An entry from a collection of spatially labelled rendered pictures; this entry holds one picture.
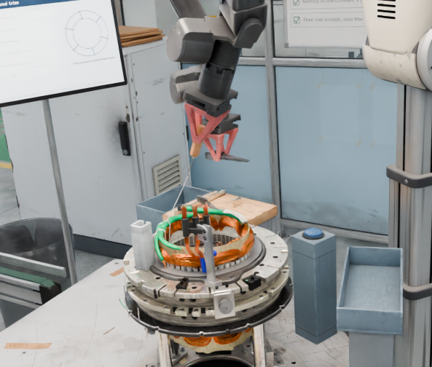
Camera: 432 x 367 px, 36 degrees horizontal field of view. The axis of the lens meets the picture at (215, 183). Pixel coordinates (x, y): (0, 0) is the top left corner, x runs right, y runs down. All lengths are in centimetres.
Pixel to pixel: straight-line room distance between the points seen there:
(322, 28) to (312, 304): 215
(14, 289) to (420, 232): 123
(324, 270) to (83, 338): 61
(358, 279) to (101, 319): 72
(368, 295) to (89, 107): 260
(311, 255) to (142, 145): 220
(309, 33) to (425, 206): 214
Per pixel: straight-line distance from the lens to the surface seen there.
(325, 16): 348
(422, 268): 154
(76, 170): 389
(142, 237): 125
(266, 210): 158
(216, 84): 116
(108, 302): 185
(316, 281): 152
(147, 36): 370
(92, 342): 169
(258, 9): 110
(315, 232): 151
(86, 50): 227
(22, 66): 221
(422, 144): 145
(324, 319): 159
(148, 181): 367
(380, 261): 140
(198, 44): 111
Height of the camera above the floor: 166
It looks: 19 degrees down
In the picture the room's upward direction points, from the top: 5 degrees counter-clockwise
